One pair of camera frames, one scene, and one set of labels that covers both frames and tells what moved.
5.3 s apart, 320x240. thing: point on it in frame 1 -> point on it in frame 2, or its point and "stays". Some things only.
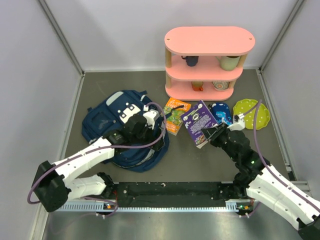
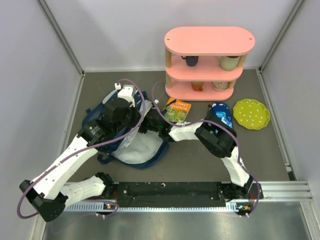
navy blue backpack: x=112 y=111 stays
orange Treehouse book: x=175 y=112 stays
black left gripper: x=151 y=133 -> x=136 y=116
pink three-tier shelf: x=203 y=63 stays
